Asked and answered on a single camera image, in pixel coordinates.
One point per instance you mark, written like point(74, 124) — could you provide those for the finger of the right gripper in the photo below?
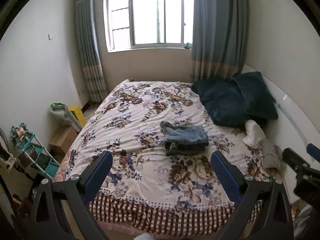
point(313, 150)
point(293, 159)

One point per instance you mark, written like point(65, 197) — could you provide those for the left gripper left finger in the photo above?
point(48, 218)

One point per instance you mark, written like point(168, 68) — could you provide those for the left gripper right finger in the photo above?
point(274, 220)

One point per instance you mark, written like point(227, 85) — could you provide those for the light blue denim shorts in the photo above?
point(184, 135)

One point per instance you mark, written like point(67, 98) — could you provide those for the grey folded garment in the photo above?
point(272, 156)

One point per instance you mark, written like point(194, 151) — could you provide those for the white bed headboard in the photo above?
point(293, 128)

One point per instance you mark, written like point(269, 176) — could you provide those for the white folded garment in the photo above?
point(254, 135)

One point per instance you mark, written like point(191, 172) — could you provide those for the dark teal pillow back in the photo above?
point(258, 100)

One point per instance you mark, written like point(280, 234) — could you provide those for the dark teal pillow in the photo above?
point(223, 102)
point(258, 100)

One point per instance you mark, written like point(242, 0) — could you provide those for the cardboard box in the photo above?
point(63, 139)

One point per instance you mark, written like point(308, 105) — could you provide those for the standing fan with cloth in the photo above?
point(7, 159)

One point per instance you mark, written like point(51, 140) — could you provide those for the teal shelf rack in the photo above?
point(32, 152)

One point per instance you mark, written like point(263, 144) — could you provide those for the checkered bed sheet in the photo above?
point(132, 216)

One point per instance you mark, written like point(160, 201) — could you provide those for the dark teal pillow front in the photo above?
point(223, 102)

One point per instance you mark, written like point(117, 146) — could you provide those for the yellow box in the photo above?
point(77, 112)

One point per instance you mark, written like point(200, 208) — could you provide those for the folded dark jeans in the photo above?
point(173, 148)

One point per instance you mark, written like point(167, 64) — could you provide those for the floral quilt bedspread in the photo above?
point(128, 124)

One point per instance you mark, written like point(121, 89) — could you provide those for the left striped curtain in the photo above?
point(86, 37)

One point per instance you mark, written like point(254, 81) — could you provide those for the striped curtain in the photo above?
point(86, 37)
point(220, 34)

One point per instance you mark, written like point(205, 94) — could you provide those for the right striped curtain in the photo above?
point(220, 34)

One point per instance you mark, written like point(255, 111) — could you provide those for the window with white frame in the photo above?
point(139, 24)

